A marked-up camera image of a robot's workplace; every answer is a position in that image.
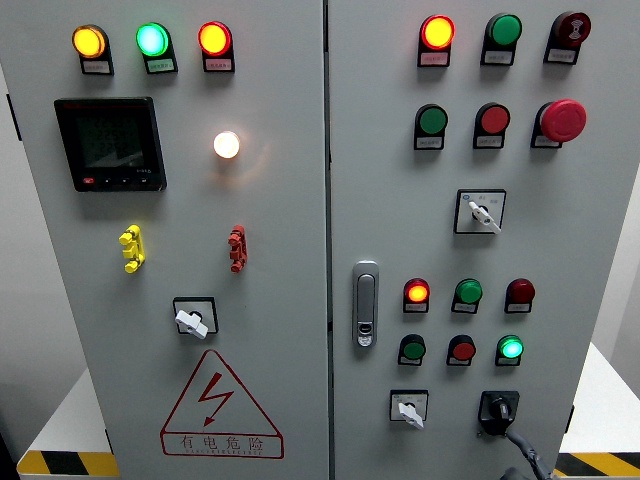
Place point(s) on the label plate under yellow lamp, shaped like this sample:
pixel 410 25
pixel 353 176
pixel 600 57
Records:
pixel 97 66

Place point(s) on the small red indicator lamp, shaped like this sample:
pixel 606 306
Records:
pixel 521 291
pixel 417 291

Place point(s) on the label plate under green button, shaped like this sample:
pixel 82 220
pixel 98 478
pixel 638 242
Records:
pixel 430 142

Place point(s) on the large yellow indicator lamp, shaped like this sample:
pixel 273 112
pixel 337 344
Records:
pixel 89 41

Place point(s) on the small green domed lamp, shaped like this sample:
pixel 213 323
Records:
pixel 469 291
pixel 511 347

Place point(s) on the label plate under red button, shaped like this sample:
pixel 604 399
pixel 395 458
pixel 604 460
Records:
pixel 489 142

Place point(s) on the large lit green indicator lamp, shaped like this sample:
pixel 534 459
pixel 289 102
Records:
pixel 151 39

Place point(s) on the white glowing lamp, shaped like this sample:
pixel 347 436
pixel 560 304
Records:
pixel 226 145

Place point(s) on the pale grey cabinet door with lock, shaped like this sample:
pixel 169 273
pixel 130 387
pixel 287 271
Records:
pixel 550 225

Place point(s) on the large green domed lamp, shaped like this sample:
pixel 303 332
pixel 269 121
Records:
pixel 504 30

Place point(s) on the large red stop button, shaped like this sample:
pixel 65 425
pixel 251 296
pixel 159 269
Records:
pixel 564 120

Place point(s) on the label plate under green domed lamp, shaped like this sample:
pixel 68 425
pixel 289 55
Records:
pixel 496 58

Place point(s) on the large red indicator lamp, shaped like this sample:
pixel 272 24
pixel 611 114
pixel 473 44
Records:
pixel 214 38

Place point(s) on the red warning triangle sign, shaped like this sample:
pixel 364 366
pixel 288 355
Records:
pixel 222 442

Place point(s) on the black yellow striped tape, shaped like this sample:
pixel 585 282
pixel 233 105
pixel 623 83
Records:
pixel 600 464
pixel 65 464

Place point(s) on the large flat green push button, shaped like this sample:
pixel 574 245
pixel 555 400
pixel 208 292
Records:
pixel 433 120

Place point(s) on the black door hinge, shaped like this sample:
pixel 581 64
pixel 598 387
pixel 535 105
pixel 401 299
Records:
pixel 570 419
pixel 14 117
pixel 109 441

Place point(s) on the black digital display meter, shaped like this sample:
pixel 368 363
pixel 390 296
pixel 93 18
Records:
pixel 110 144

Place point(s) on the dark red buzzer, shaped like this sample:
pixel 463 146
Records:
pixel 572 28

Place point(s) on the label plate under lit green lamp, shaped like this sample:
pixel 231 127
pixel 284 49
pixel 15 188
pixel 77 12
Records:
pixel 161 65

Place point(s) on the silver door lock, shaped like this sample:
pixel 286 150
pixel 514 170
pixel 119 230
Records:
pixel 365 305

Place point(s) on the small flat green push button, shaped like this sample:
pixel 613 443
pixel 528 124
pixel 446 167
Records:
pixel 414 349

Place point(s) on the large red-rimmed yellow lamp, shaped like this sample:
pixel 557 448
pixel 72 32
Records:
pixel 437 32

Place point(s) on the label plate under red lamp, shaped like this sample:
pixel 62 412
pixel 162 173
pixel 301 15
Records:
pixel 219 64

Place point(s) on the label plate under red-rimmed lamp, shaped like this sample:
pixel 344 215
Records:
pixel 434 59

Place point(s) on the pale grey cabinet door with display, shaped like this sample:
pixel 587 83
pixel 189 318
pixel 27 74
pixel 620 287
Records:
pixel 280 225

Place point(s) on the large flat red push button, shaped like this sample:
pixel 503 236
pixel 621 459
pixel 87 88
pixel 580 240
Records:
pixel 494 119

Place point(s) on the small flat red push button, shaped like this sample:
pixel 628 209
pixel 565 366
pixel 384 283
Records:
pixel 463 350

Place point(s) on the label plate under buzzer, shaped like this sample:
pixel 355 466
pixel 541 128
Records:
pixel 560 56

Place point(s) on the label plate under stop button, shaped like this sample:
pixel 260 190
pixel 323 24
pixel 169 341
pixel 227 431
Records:
pixel 545 142

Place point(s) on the small label plate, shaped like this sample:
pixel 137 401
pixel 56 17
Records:
pixel 463 308
pixel 517 308
pixel 458 362
pixel 416 308
pixel 507 361
pixel 409 361

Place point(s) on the black knob turn switch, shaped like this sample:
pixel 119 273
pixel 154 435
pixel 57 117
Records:
pixel 499 410

